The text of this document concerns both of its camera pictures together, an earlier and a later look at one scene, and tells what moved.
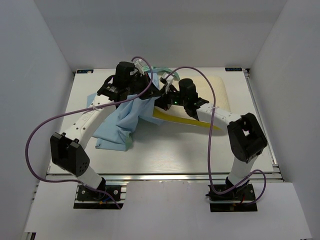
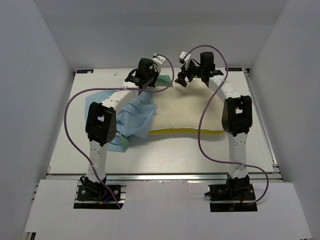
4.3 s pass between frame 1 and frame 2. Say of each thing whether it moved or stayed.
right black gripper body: moved
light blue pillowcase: moved
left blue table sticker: stayed
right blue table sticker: stayed
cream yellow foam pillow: moved
